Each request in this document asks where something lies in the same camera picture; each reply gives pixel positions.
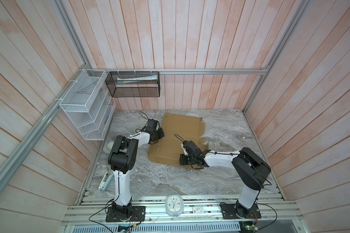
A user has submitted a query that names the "brown cardboard box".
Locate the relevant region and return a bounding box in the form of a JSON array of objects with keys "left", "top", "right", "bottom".
[{"left": 148, "top": 113, "right": 209, "bottom": 167}]

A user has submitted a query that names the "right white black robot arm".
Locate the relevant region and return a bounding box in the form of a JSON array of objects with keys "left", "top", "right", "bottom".
[{"left": 179, "top": 141, "right": 271, "bottom": 218}]

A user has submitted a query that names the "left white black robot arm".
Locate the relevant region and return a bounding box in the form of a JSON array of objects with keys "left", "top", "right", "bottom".
[{"left": 108, "top": 119, "right": 164, "bottom": 220}]

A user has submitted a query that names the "pale blue alarm clock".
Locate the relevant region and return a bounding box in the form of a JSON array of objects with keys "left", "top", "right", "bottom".
[{"left": 165, "top": 194, "right": 184, "bottom": 216}]

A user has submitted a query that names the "small white label card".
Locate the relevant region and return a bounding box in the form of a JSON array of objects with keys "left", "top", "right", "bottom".
[{"left": 192, "top": 206, "right": 204, "bottom": 214}]

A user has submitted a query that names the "white paper in basket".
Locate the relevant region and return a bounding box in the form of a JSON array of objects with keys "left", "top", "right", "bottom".
[{"left": 116, "top": 75, "right": 158, "bottom": 84}]

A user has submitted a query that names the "black mesh wall basket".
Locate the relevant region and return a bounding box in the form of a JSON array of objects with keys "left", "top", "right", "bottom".
[{"left": 105, "top": 71, "right": 161, "bottom": 98}]

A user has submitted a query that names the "aluminium front rail frame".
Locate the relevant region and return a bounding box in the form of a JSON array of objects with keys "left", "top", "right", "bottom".
[{"left": 61, "top": 193, "right": 310, "bottom": 233}]

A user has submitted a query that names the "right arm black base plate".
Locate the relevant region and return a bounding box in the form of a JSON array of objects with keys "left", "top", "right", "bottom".
[{"left": 219, "top": 202, "right": 262, "bottom": 219}]

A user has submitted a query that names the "white wire mesh shelf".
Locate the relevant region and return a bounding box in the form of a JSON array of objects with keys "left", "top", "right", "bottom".
[{"left": 59, "top": 69, "right": 116, "bottom": 141}]

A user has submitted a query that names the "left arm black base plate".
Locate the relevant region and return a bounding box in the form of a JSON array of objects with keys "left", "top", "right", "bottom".
[{"left": 106, "top": 204, "right": 146, "bottom": 222}]

